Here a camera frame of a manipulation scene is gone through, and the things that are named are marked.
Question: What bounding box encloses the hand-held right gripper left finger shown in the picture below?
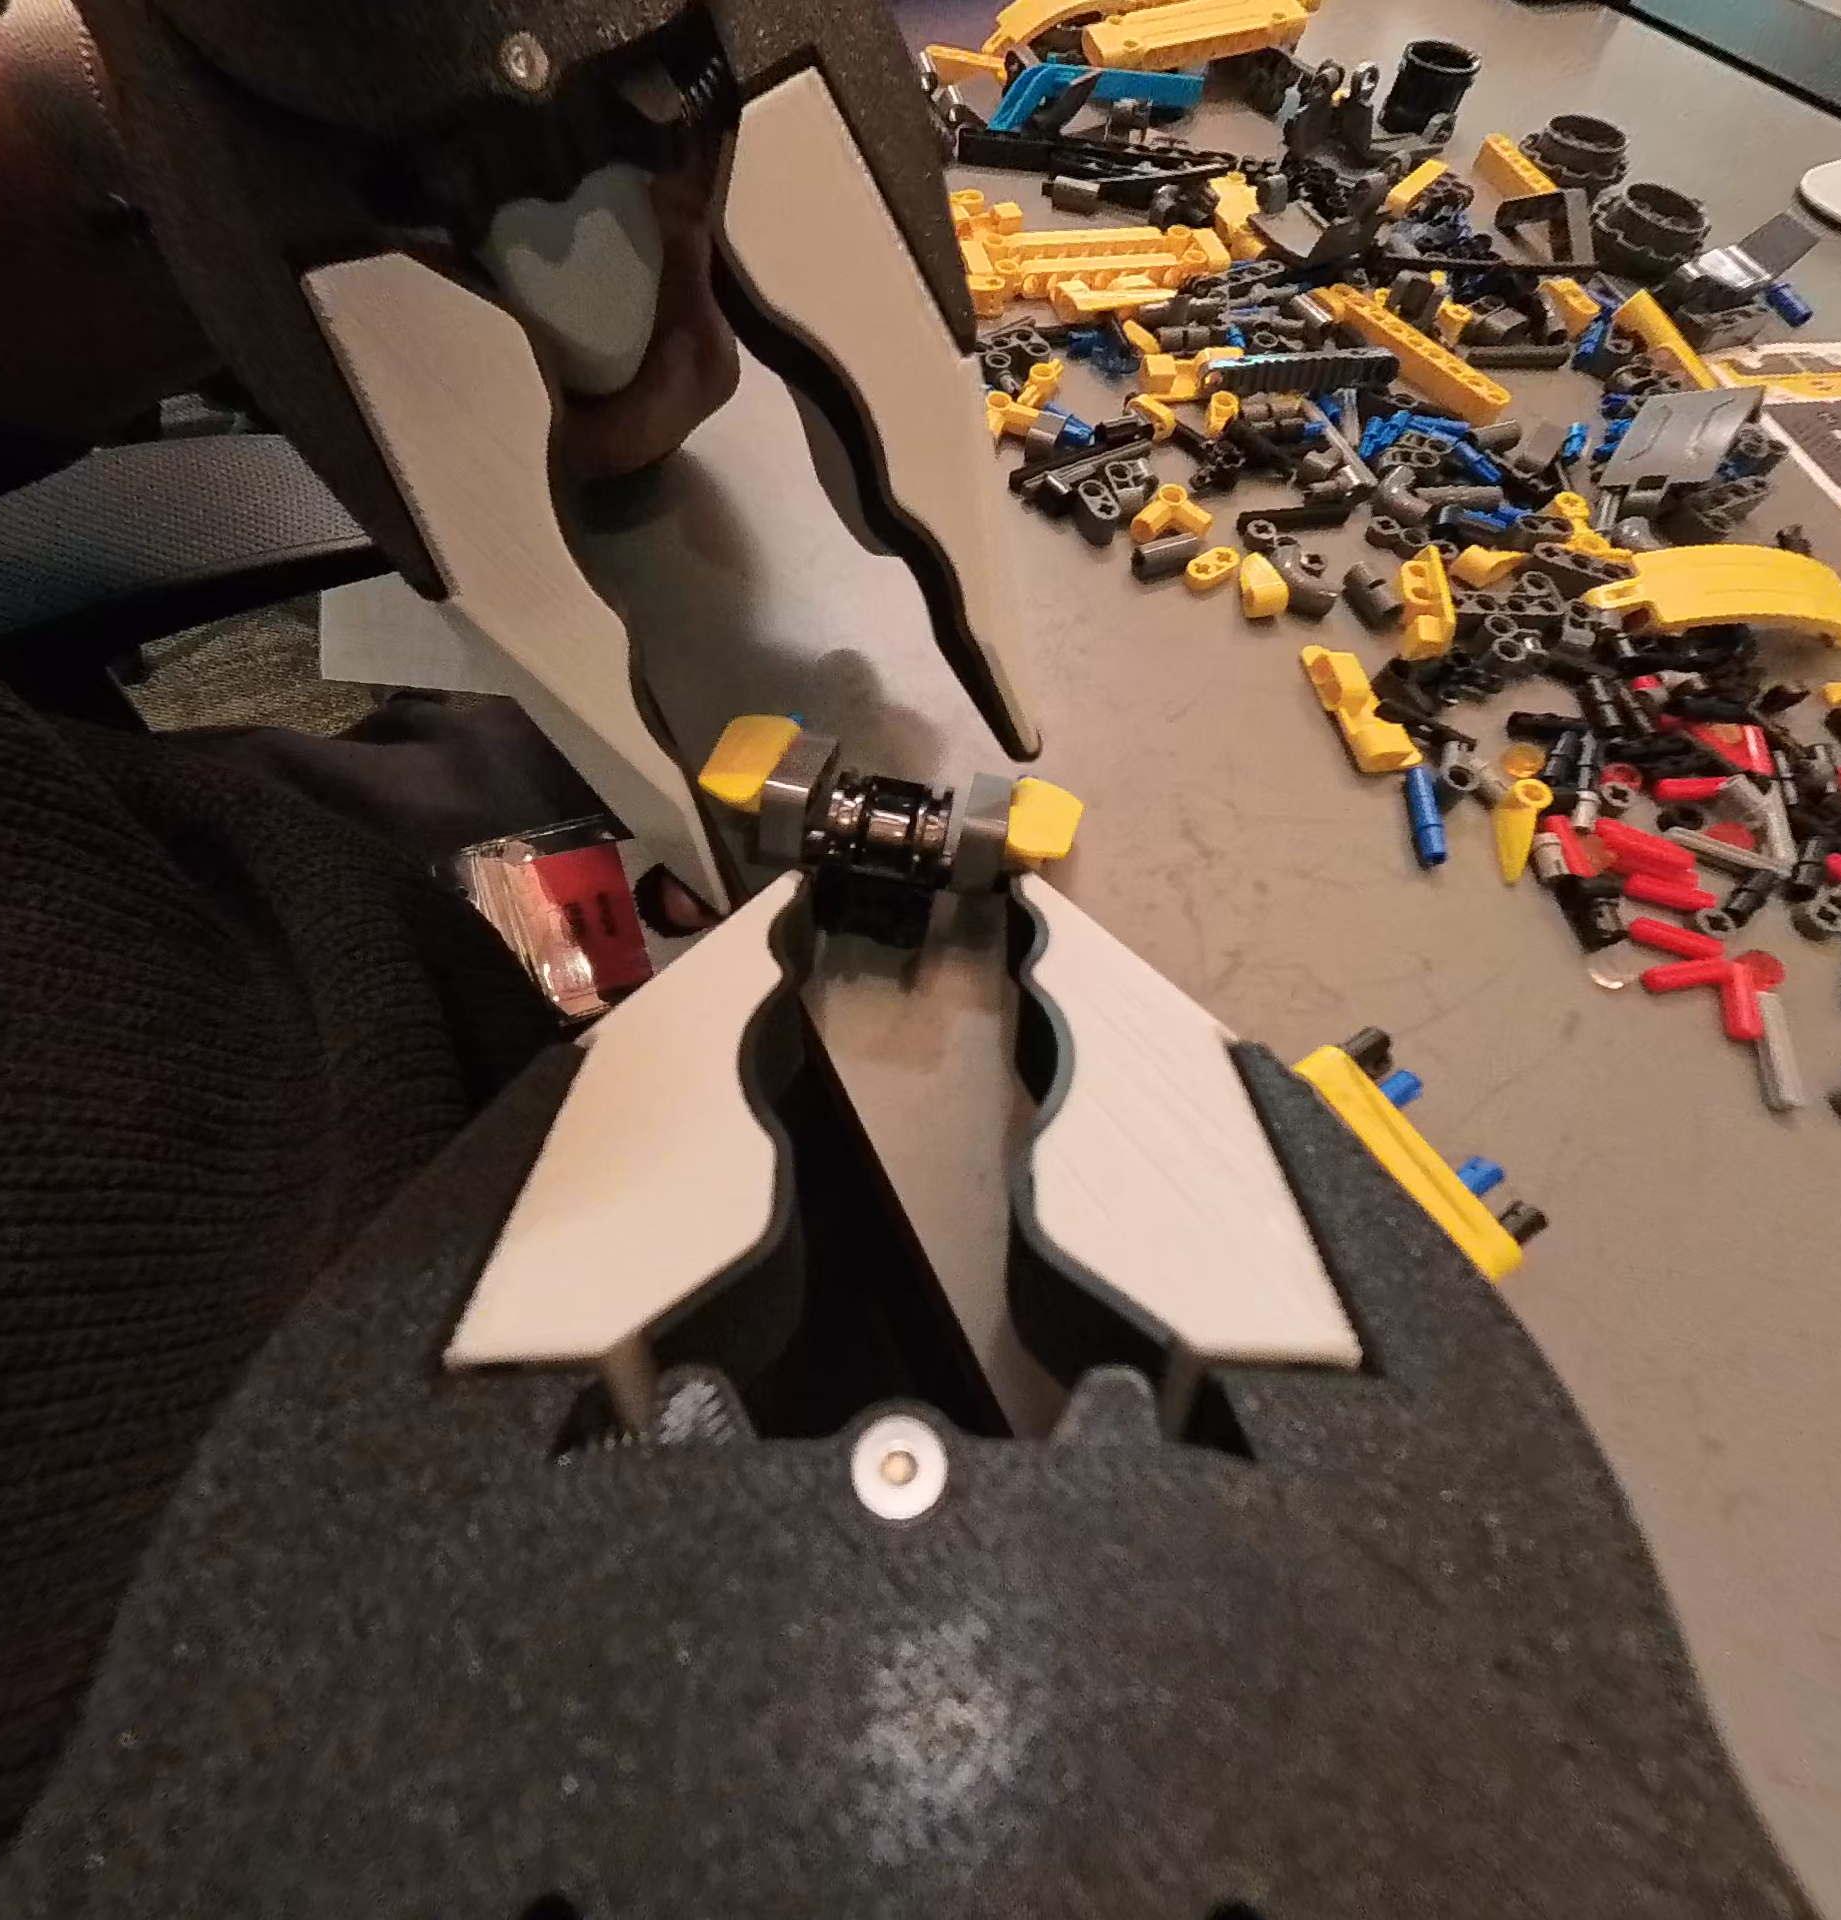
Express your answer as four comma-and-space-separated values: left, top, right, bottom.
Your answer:
444, 867, 814, 1441

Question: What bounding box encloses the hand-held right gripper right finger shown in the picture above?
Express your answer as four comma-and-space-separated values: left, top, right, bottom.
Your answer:
1008, 874, 1368, 1441

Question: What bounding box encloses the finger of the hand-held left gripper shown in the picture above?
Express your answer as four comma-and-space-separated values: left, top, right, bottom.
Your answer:
300, 248, 739, 919
714, 64, 1045, 765

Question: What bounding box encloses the yellow beam frame with pins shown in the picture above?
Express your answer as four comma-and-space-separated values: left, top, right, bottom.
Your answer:
1292, 1024, 1552, 1287

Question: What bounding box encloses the small yellow toy subassembly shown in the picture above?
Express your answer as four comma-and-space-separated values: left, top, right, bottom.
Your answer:
699, 711, 1086, 949

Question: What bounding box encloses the person's left forearm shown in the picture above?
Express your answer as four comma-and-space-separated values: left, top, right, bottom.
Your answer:
0, 0, 141, 406

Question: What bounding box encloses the person's left hand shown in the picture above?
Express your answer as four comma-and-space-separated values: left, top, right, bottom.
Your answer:
553, 149, 747, 484

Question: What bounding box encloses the pile of plastic building pieces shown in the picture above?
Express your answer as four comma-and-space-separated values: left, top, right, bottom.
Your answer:
919, 0, 1841, 1119

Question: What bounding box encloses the shiny packet with red label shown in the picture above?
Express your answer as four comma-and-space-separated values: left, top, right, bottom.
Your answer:
429, 814, 665, 1028

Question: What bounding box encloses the black chair armrest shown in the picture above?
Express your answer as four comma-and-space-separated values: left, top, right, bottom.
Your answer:
0, 432, 389, 662

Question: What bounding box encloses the person's dark knitted sweater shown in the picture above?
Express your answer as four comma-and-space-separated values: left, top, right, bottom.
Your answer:
0, 636, 741, 1920

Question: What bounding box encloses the yellow grey sticker sheet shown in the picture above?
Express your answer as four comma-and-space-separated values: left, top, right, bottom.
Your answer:
1712, 343, 1841, 549

